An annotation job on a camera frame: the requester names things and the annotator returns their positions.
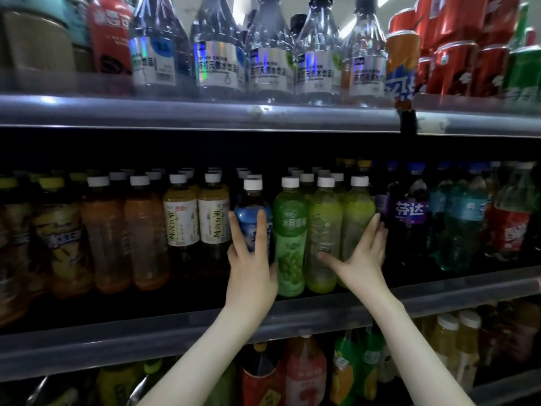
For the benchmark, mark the person's right forearm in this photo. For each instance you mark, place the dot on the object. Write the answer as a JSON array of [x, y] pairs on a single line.
[[423, 359]]

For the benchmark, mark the dark grey store shelving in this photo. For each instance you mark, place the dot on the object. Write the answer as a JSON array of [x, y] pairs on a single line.
[[169, 114]]

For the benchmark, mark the person's left hand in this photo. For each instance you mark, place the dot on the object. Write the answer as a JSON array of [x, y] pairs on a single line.
[[252, 279]]

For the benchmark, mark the person's right hand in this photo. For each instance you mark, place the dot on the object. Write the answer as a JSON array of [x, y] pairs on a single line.
[[363, 270]]

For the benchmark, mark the dark blue bottle white cap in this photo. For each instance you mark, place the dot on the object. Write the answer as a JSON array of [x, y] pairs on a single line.
[[247, 217]]

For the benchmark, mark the person's left forearm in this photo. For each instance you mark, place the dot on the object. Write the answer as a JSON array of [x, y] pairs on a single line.
[[203, 368]]

